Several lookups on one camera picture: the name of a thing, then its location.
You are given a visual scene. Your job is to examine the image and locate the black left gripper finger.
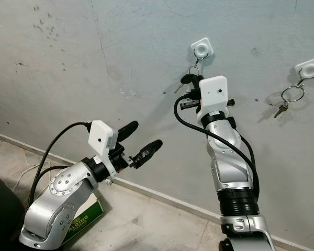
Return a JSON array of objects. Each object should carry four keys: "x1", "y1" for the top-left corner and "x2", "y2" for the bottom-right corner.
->
[
  {"x1": 135, "y1": 139, "x2": 163, "y2": 169},
  {"x1": 116, "y1": 121, "x2": 139, "y2": 141}
]

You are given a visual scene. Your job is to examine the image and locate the black headed key with ring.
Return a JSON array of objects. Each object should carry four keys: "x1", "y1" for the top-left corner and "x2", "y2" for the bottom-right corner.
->
[{"x1": 174, "y1": 62, "x2": 202, "y2": 95}]

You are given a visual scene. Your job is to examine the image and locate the person in dark clothes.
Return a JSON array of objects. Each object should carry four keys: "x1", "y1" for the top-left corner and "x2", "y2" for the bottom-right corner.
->
[{"x1": 0, "y1": 173, "x2": 25, "y2": 251}]

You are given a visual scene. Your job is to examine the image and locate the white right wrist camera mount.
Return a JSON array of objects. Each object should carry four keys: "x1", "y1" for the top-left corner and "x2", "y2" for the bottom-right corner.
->
[{"x1": 198, "y1": 76, "x2": 231, "y2": 124}]

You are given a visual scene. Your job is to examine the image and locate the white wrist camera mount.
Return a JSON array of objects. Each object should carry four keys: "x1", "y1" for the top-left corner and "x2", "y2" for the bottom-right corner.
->
[
  {"x1": 198, "y1": 76, "x2": 231, "y2": 124},
  {"x1": 89, "y1": 120, "x2": 120, "y2": 177}
]

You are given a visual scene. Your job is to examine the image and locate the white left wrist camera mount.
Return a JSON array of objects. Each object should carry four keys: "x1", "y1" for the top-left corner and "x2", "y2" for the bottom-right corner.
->
[{"x1": 89, "y1": 120, "x2": 120, "y2": 177}]

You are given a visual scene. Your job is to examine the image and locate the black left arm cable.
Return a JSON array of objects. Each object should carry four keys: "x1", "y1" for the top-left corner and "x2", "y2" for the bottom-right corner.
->
[{"x1": 32, "y1": 121, "x2": 92, "y2": 210}]

